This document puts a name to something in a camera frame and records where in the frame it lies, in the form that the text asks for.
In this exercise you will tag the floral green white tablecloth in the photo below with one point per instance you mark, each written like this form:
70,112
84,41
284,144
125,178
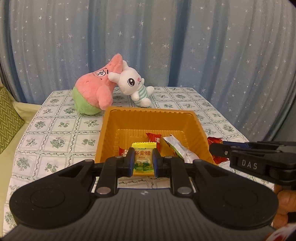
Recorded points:
64,205

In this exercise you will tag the green zigzag cushion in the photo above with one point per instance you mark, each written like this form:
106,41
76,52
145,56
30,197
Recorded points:
10,120

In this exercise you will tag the silver green snack pouch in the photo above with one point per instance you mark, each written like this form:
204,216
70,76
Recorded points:
181,151

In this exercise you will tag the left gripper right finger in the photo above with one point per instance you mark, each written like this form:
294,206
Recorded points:
177,170

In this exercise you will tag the blue starry curtain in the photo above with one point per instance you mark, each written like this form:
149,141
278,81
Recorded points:
239,55

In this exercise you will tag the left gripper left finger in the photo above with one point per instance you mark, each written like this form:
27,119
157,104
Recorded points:
112,169

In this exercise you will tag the person right hand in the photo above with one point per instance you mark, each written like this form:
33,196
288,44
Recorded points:
287,204

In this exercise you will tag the yellow candy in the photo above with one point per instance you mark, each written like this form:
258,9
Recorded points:
143,165

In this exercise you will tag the white rabbit plush toy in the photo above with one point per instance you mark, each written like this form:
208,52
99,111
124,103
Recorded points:
131,83

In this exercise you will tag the red foil candy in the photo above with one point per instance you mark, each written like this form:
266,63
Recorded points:
216,150

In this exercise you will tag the red double-happiness candy packet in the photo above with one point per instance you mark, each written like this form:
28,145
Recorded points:
155,138

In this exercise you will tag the large red snack packet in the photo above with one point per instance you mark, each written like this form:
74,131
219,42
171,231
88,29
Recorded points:
122,152

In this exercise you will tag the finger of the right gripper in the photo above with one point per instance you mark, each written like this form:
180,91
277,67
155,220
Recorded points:
229,150
236,144

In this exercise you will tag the pink star plush toy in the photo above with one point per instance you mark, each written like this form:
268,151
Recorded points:
92,92

